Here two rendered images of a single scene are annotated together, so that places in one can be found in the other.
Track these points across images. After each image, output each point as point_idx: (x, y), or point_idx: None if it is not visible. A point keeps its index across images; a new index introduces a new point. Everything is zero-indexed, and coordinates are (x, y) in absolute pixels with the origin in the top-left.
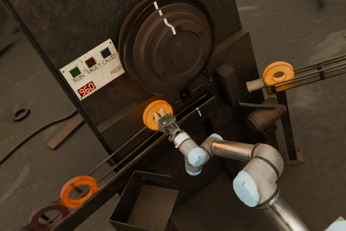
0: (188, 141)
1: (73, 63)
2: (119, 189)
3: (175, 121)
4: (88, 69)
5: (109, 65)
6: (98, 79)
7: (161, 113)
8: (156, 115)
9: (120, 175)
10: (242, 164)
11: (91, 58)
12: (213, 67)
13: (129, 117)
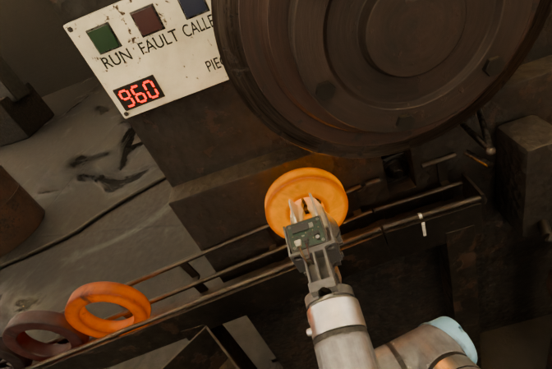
0: (346, 341)
1: (98, 11)
2: (191, 333)
3: (333, 246)
4: (143, 39)
5: (204, 42)
6: (171, 76)
7: (310, 206)
8: (290, 209)
9: (194, 309)
10: (492, 344)
11: (148, 7)
12: (499, 118)
13: (243, 187)
